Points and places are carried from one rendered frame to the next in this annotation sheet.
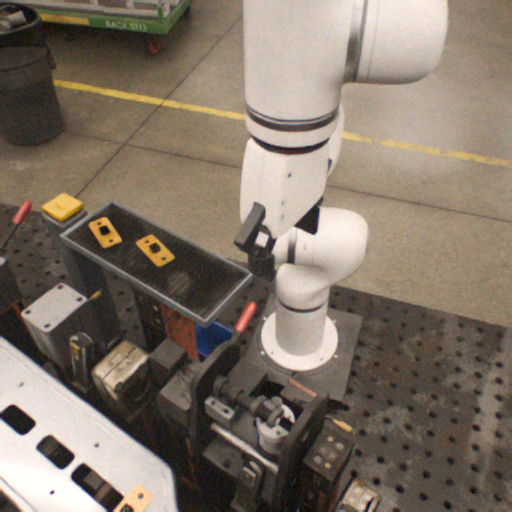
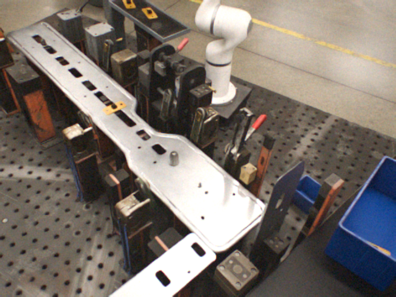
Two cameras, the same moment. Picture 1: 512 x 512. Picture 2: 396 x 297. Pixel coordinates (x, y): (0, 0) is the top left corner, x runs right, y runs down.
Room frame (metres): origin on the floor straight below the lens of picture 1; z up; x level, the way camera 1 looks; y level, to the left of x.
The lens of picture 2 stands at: (-0.69, -0.27, 1.91)
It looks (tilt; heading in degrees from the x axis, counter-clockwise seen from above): 47 degrees down; 9
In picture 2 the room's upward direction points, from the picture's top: 5 degrees clockwise
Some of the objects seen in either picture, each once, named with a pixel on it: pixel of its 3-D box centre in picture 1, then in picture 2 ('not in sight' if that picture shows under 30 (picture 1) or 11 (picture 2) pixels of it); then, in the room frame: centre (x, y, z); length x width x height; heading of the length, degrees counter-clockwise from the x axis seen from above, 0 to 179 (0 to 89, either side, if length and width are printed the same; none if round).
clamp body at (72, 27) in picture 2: (9, 317); (77, 49); (0.76, 0.59, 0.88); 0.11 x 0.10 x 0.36; 145
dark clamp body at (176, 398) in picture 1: (198, 434); (153, 105); (0.46, 0.12, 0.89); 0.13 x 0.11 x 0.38; 145
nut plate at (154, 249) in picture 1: (154, 248); (149, 12); (0.70, 0.20, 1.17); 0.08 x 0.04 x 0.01; 40
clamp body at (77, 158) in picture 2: not in sight; (85, 163); (0.10, 0.25, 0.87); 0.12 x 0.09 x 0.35; 145
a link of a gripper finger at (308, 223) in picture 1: (312, 203); not in sight; (0.47, -0.06, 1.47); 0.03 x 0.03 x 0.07; 55
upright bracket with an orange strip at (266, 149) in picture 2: not in sight; (255, 190); (0.08, -0.35, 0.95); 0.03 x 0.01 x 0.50; 55
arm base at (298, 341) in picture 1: (300, 315); (217, 75); (0.76, -0.10, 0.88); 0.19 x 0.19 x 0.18
